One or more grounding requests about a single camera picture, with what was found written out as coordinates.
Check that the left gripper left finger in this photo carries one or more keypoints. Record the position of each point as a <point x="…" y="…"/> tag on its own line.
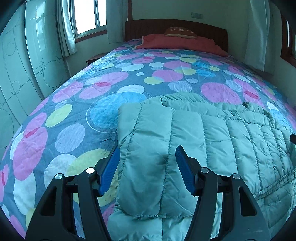
<point x="54" y="218"/>

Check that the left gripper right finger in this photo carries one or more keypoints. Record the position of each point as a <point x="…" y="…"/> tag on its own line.
<point x="241" y="217"/>

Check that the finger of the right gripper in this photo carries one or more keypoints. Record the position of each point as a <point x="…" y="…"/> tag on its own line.
<point x="293" y="138"/>

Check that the light green down jacket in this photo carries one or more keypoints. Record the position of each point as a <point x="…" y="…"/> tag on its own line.
<point x="152" y="200"/>

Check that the colourful circle pattern bedspread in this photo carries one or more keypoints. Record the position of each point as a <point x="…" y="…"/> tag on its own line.
<point x="77" y="125"/>

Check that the right window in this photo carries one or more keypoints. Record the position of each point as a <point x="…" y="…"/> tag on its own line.
<point x="288" y="42"/>

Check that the window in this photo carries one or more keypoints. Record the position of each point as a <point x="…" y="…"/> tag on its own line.
<point x="288" y="42"/>
<point x="88" y="18"/>

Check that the pale curtain right of bed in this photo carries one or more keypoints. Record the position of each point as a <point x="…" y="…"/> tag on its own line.
<point x="260" y="37"/>

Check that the dark wooden nightstand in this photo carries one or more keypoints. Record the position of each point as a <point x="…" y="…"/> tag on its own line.
<point x="95" y="58"/>

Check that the glossy white wardrobe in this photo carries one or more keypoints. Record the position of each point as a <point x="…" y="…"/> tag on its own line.
<point x="32" y="66"/>

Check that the brown embroidered cushion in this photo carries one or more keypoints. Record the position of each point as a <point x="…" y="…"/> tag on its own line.
<point x="180" y="32"/>

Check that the red pillow blanket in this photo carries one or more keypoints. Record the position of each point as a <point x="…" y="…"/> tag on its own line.
<point x="160" y="41"/>

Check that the pale curtain left of window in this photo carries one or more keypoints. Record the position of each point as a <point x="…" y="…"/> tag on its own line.
<point x="65" y="30"/>

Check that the left window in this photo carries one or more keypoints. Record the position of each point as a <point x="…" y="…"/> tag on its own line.
<point x="88" y="18"/>

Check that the pale curtain beside headboard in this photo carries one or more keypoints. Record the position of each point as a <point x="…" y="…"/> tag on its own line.
<point x="116" y="16"/>

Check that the white wall socket plate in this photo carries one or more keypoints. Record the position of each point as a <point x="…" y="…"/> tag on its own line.
<point x="196" y="15"/>

